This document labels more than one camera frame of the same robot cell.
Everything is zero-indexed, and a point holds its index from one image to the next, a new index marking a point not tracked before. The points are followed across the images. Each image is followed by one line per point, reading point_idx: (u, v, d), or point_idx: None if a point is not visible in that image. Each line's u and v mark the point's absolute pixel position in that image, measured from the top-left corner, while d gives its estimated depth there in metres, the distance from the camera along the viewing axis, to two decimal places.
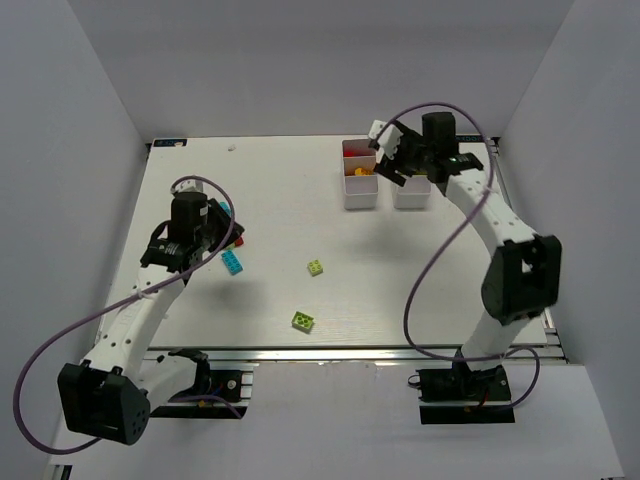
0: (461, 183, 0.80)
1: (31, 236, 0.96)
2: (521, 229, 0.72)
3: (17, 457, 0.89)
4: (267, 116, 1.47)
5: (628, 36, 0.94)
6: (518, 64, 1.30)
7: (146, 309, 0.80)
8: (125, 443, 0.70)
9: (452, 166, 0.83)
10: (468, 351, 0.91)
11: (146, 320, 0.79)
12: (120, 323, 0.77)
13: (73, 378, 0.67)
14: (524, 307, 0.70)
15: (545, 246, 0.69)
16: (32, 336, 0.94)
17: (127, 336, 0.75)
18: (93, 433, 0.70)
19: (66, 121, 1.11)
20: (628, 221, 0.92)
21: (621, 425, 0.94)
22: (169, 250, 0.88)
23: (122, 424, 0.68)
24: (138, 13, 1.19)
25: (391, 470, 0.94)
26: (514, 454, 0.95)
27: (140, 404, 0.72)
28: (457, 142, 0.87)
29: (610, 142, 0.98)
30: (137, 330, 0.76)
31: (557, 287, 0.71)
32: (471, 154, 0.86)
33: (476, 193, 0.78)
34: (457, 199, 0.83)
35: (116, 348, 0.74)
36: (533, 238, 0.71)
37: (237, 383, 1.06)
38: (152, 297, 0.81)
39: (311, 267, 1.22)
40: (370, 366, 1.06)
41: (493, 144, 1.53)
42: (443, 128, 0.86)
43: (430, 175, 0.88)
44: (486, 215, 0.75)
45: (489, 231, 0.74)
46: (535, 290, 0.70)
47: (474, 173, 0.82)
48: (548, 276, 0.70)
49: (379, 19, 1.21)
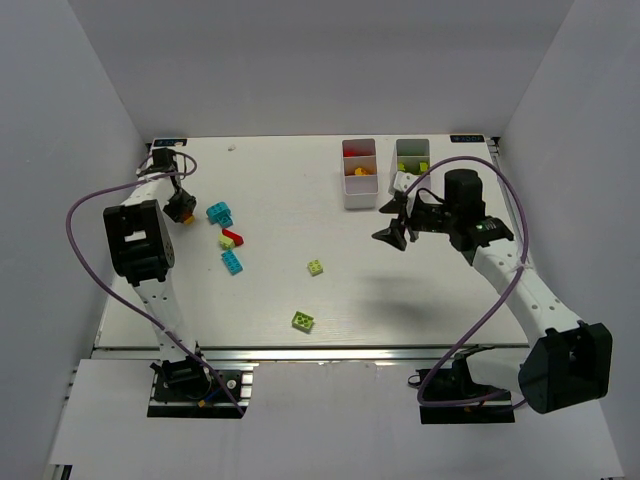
0: (491, 255, 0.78)
1: (31, 236, 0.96)
2: (565, 314, 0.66)
3: (16, 458, 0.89)
4: (267, 116, 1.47)
5: (629, 36, 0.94)
6: (518, 64, 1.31)
7: (158, 184, 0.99)
8: (163, 263, 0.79)
9: (478, 235, 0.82)
10: (476, 375, 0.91)
11: (157, 189, 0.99)
12: (139, 191, 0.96)
13: (115, 212, 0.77)
14: (571, 401, 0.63)
15: (593, 337, 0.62)
16: (30, 336, 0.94)
17: (148, 191, 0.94)
18: (134, 260, 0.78)
19: (66, 120, 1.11)
20: (630, 220, 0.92)
21: (622, 425, 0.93)
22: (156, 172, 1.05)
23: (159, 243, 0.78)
24: (138, 12, 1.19)
25: (392, 469, 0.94)
26: (513, 453, 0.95)
27: (168, 239, 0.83)
28: (483, 205, 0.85)
29: (613, 141, 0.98)
30: (154, 190, 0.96)
31: (608, 379, 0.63)
32: (499, 220, 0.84)
33: (508, 267, 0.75)
34: (487, 270, 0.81)
35: (141, 196, 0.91)
36: (579, 326, 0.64)
37: (237, 383, 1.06)
38: (157, 180, 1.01)
39: (312, 267, 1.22)
40: (370, 366, 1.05)
41: (493, 145, 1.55)
42: (468, 193, 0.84)
43: (457, 242, 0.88)
44: (522, 295, 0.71)
45: (526, 313, 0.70)
46: (583, 382, 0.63)
47: (504, 242, 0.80)
48: (596, 367, 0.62)
49: (379, 20, 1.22)
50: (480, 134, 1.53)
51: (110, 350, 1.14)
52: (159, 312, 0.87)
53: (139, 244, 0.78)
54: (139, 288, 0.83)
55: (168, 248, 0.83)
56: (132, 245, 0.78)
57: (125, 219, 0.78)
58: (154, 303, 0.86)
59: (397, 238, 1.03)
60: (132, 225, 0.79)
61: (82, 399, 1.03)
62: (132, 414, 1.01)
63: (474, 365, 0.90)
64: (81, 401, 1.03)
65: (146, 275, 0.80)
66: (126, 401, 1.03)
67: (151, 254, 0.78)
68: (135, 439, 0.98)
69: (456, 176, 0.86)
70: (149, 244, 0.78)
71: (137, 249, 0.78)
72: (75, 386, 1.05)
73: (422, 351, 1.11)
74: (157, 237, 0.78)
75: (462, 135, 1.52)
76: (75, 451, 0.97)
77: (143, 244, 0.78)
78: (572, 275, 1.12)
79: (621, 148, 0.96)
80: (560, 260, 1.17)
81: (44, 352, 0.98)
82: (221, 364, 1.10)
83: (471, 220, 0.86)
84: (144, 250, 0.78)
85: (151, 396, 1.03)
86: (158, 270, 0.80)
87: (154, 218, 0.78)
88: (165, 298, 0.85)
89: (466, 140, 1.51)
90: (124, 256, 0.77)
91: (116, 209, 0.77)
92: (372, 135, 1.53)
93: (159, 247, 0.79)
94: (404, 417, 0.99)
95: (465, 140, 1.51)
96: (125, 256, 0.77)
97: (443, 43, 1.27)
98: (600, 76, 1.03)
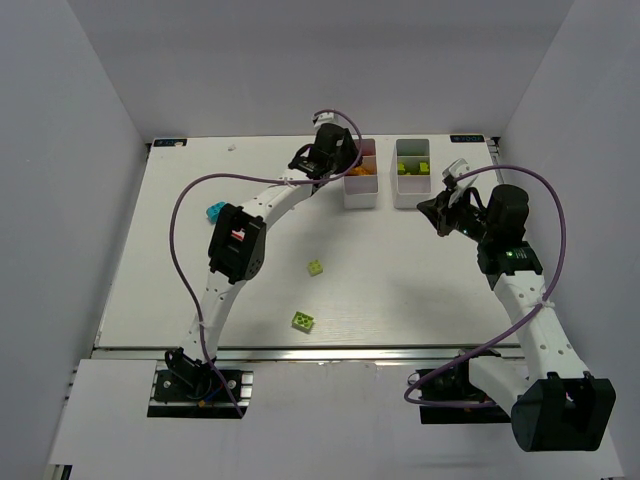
0: (513, 285, 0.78)
1: (31, 237, 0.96)
2: (571, 363, 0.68)
3: (16, 458, 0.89)
4: (268, 116, 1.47)
5: (629, 37, 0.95)
6: (519, 64, 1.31)
7: (288, 192, 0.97)
8: (242, 274, 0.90)
9: (506, 263, 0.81)
10: (472, 375, 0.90)
11: (286, 200, 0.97)
12: (269, 193, 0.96)
13: (229, 212, 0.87)
14: (556, 445, 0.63)
15: (595, 391, 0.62)
16: (30, 337, 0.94)
17: (270, 201, 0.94)
18: (222, 258, 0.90)
19: (66, 121, 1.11)
20: (631, 220, 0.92)
21: (622, 426, 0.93)
22: (307, 170, 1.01)
23: (245, 259, 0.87)
24: (138, 13, 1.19)
25: (392, 469, 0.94)
26: (513, 455, 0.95)
27: (259, 254, 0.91)
28: (521, 230, 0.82)
29: (612, 140, 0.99)
30: (278, 203, 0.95)
31: (601, 433, 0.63)
32: (532, 250, 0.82)
33: (525, 302, 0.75)
34: (505, 297, 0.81)
35: (264, 206, 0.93)
36: (583, 377, 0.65)
37: (237, 384, 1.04)
38: (293, 187, 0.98)
39: (312, 267, 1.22)
40: (370, 366, 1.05)
41: (493, 145, 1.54)
42: (510, 219, 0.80)
43: (482, 258, 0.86)
44: (533, 333, 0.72)
45: (533, 351, 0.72)
46: (574, 430, 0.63)
47: (530, 275, 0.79)
48: (592, 420, 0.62)
49: (379, 20, 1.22)
50: (480, 134, 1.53)
51: (110, 350, 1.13)
52: (205, 305, 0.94)
53: (233, 248, 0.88)
54: (213, 274, 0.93)
55: (255, 261, 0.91)
56: (229, 245, 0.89)
57: (232, 221, 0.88)
58: (208, 295, 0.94)
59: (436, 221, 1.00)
60: (235, 227, 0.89)
61: (82, 399, 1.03)
62: (133, 414, 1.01)
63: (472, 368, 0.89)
64: (81, 401, 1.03)
65: (223, 269, 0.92)
66: (126, 402, 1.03)
67: (236, 261, 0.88)
68: (135, 440, 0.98)
69: (501, 195, 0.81)
70: (238, 255, 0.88)
71: (229, 252, 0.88)
72: (75, 386, 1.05)
73: (421, 351, 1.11)
74: (246, 253, 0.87)
75: (462, 135, 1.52)
76: (76, 450, 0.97)
77: (235, 251, 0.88)
78: (571, 275, 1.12)
79: (621, 148, 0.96)
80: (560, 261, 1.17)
81: (44, 353, 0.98)
82: (218, 362, 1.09)
83: (503, 243, 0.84)
84: (233, 257, 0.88)
85: (151, 396, 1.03)
86: (235, 275, 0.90)
87: (253, 239, 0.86)
88: (221, 298, 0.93)
89: (466, 140, 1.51)
90: (217, 248, 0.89)
91: (230, 212, 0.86)
92: (372, 135, 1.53)
93: (243, 263, 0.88)
94: (403, 417, 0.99)
95: (465, 140, 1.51)
96: (219, 251, 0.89)
97: (443, 43, 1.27)
98: (599, 77, 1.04)
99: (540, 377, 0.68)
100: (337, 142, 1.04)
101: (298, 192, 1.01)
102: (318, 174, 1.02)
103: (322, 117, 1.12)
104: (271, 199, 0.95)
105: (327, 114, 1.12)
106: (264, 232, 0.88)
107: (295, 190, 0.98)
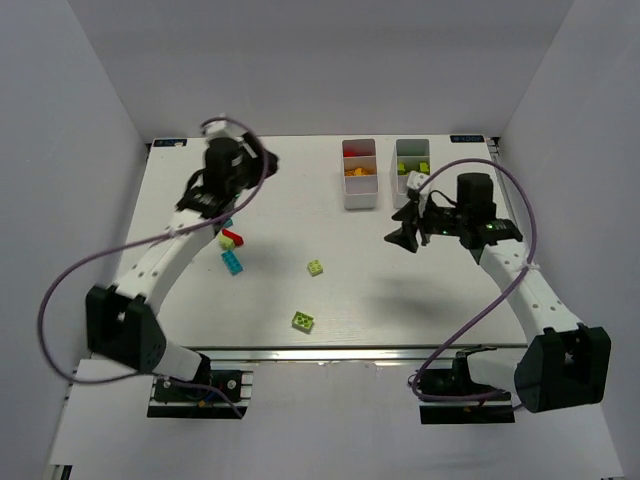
0: (497, 254, 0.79)
1: (31, 236, 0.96)
2: (564, 317, 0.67)
3: (16, 457, 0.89)
4: (267, 116, 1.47)
5: (628, 37, 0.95)
6: (519, 64, 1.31)
7: (177, 248, 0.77)
8: (139, 373, 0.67)
9: (487, 235, 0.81)
10: (475, 375, 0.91)
11: (175, 259, 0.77)
12: (149, 256, 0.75)
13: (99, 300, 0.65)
14: (563, 403, 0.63)
15: (591, 341, 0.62)
16: (29, 337, 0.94)
17: (155, 268, 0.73)
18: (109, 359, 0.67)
19: (67, 121, 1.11)
20: (631, 220, 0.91)
21: (622, 425, 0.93)
22: (201, 209, 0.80)
23: (137, 353, 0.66)
24: (138, 13, 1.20)
25: (392, 469, 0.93)
26: (512, 454, 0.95)
27: (158, 338, 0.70)
28: (494, 205, 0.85)
29: (612, 140, 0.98)
30: (165, 266, 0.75)
31: (603, 384, 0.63)
32: (510, 221, 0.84)
33: (513, 267, 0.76)
34: (492, 269, 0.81)
35: (145, 276, 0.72)
36: (578, 328, 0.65)
37: (237, 383, 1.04)
38: (182, 238, 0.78)
39: (312, 267, 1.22)
40: (370, 366, 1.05)
41: (493, 144, 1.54)
42: (479, 194, 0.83)
43: (464, 240, 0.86)
44: (523, 294, 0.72)
45: (526, 312, 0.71)
46: (577, 385, 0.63)
47: (512, 243, 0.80)
48: (592, 372, 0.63)
49: (379, 20, 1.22)
50: (480, 134, 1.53)
51: None
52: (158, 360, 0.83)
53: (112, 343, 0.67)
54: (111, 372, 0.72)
55: (154, 348, 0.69)
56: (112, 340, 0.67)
57: (106, 308, 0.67)
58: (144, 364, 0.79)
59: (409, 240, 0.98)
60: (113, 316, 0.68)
61: (82, 399, 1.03)
62: (133, 413, 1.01)
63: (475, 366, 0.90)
64: (81, 401, 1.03)
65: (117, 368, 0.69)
66: (125, 401, 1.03)
67: (122, 358, 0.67)
68: (135, 440, 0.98)
69: (466, 175, 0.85)
70: (122, 352, 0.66)
71: (113, 350, 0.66)
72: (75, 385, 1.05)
73: (422, 351, 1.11)
74: (134, 345, 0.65)
75: (462, 135, 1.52)
76: (76, 450, 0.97)
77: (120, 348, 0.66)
78: (571, 275, 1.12)
79: (621, 148, 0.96)
80: (560, 260, 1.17)
81: (44, 353, 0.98)
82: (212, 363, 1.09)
83: (480, 220, 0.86)
84: (121, 354, 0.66)
85: (151, 397, 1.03)
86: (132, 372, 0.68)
87: (137, 326, 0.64)
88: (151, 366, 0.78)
89: (466, 140, 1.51)
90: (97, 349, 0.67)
91: (99, 297, 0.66)
92: (372, 135, 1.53)
93: (134, 360, 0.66)
94: (402, 416, 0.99)
95: (465, 140, 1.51)
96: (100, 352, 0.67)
97: (443, 43, 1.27)
98: (599, 76, 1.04)
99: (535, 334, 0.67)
100: (234, 162, 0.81)
101: (193, 242, 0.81)
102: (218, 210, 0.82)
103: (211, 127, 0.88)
104: (155, 265, 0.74)
105: (216, 124, 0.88)
106: (151, 310, 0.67)
107: (185, 241, 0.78)
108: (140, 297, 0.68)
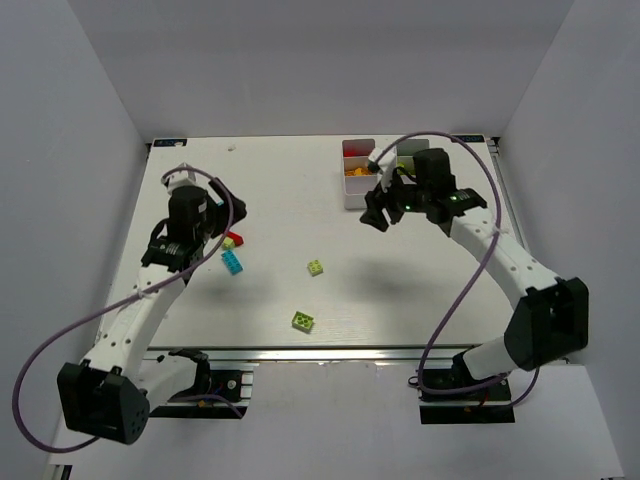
0: (467, 225, 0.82)
1: (30, 236, 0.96)
2: (542, 274, 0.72)
3: (16, 458, 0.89)
4: (267, 116, 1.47)
5: (629, 37, 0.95)
6: (519, 64, 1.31)
7: (147, 310, 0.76)
8: (125, 443, 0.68)
9: (453, 207, 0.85)
10: (473, 370, 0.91)
11: (147, 320, 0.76)
12: (120, 322, 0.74)
13: (73, 379, 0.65)
14: (555, 355, 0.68)
15: (571, 292, 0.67)
16: (30, 337, 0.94)
17: (127, 335, 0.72)
18: (92, 433, 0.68)
19: (67, 120, 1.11)
20: (632, 221, 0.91)
21: (622, 425, 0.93)
22: (169, 255, 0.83)
23: (120, 425, 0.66)
24: (139, 13, 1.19)
25: (392, 469, 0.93)
26: (513, 455, 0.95)
27: (141, 404, 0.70)
28: (453, 179, 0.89)
29: (612, 140, 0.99)
30: (138, 330, 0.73)
31: (588, 330, 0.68)
32: (471, 190, 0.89)
33: (485, 235, 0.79)
34: (464, 238, 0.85)
35: (118, 346, 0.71)
36: (556, 282, 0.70)
37: (237, 383, 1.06)
38: (152, 297, 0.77)
39: (312, 267, 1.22)
40: (370, 366, 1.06)
41: (493, 145, 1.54)
42: (438, 168, 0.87)
43: (431, 216, 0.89)
44: (501, 259, 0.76)
45: (506, 276, 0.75)
46: (564, 336, 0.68)
47: (479, 211, 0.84)
48: (576, 321, 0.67)
49: (379, 20, 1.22)
50: (480, 134, 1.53)
51: None
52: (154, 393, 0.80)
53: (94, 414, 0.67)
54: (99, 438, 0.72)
55: (137, 415, 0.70)
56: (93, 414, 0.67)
57: (81, 384, 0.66)
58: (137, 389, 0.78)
59: (378, 221, 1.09)
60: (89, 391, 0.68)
61: None
62: None
63: (474, 361, 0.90)
64: None
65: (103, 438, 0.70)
66: None
67: (105, 432, 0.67)
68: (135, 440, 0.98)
69: (422, 153, 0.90)
70: (105, 423, 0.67)
71: (96, 424, 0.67)
72: None
73: (422, 350, 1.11)
74: (116, 419, 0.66)
75: (462, 135, 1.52)
76: (76, 450, 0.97)
77: (102, 421, 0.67)
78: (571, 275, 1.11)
79: (621, 147, 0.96)
80: (560, 260, 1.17)
81: (45, 354, 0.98)
82: (211, 362, 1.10)
83: (443, 194, 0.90)
84: (104, 426, 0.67)
85: None
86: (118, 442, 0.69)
87: (117, 400, 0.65)
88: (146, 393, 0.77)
89: (466, 140, 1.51)
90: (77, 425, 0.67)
91: (73, 376, 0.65)
92: (372, 135, 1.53)
93: (119, 430, 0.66)
94: (403, 416, 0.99)
95: (465, 140, 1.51)
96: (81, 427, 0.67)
97: (443, 43, 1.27)
98: (599, 77, 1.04)
99: (519, 296, 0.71)
100: (199, 208, 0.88)
101: (163, 299, 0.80)
102: (186, 257, 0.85)
103: (174, 179, 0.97)
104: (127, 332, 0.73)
105: (179, 175, 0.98)
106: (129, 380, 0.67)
107: (155, 301, 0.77)
108: (115, 371, 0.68)
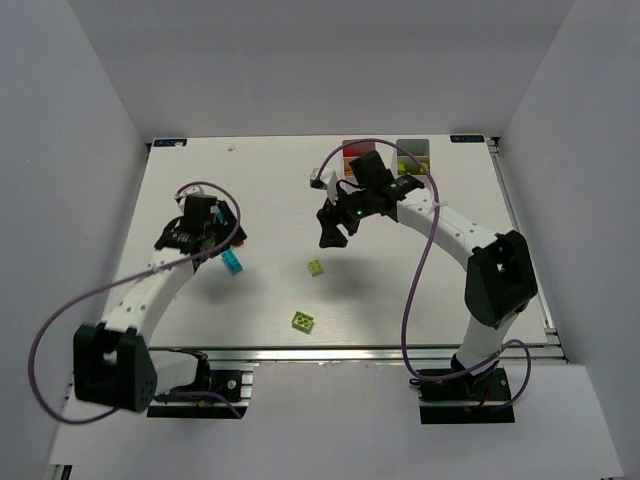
0: (410, 205, 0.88)
1: (29, 235, 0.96)
2: (482, 233, 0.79)
3: (16, 457, 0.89)
4: (267, 116, 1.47)
5: (629, 37, 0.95)
6: (519, 64, 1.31)
7: (162, 283, 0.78)
8: (133, 410, 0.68)
9: (395, 193, 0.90)
10: (466, 362, 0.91)
11: (160, 293, 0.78)
12: (135, 292, 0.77)
13: (88, 337, 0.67)
14: (514, 305, 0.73)
15: (511, 243, 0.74)
16: (30, 336, 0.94)
17: (142, 301, 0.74)
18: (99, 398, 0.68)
19: (67, 120, 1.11)
20: (632, 221, 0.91)
21: (622, 426, 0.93)
22: (180, 240, 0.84)
23: (130, 389, 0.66)
24: (138, 13, 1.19)
25: (391, 469, 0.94)
26: (513, 455, 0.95)
27: (151, 374, 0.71)
28: (388, 171, 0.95)
29: (612, 140, 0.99)
30: (152, 298, 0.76)
31: (534, 275, 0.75)
32: (407, 176, 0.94)
33: (427, 211, 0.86)
34: (411, 221, 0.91)
35: (132, 310, 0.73)
36: (497, 239, 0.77)
37: (237, 383, 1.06)
38: (166, 273, 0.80)
39: (312, 267, 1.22)
40: (370, 366, 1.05)
41: (493, 145, 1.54)
42: (372, 163, 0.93)
43: (378, 208, 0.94)
44: (445, 228, 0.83)
45: (453, 242, 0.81)
46: (518, 285, 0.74)
47: (418, 192, 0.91)
48: (522, 269, 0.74)
49: (378, 19, 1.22)
50: (480, 134, 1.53)
51: None
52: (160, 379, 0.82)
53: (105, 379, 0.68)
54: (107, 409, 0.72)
55: (145, 385, 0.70)
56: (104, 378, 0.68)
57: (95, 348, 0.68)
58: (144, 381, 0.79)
59: (339, 238, 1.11)
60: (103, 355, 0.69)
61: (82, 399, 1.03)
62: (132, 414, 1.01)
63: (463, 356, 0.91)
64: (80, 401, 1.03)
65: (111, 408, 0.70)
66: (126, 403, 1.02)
67: (114, 397, 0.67)
68: (135, 439, 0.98)
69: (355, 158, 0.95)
70: (115, 386, 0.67)
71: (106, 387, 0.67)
72: None
73: (423, 350, 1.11)
74: (126, 381, 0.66)
75: (462, 135, 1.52)
76: (76, 450, 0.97)
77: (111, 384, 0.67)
78: (571, 275, 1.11)
79: (620, 147, 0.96)
80: (560, 260, 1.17)
81: (44, 353, 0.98)
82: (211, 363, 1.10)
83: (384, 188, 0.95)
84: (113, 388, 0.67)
85: None
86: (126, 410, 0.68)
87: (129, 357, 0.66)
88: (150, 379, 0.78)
89: (466, 140, 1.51)
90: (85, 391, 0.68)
91: (86, 336, 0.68)
92: (373, 135, 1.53)
93: (129, 398, 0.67)
94: (403, 417, 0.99)
95: (465, 140, 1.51)
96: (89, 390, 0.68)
97: (443, 43, 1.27)
98: (599, 76, 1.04)
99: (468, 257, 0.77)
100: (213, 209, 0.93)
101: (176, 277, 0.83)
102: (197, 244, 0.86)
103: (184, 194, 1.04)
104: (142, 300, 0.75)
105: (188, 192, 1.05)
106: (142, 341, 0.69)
107: (169, 276, 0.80)
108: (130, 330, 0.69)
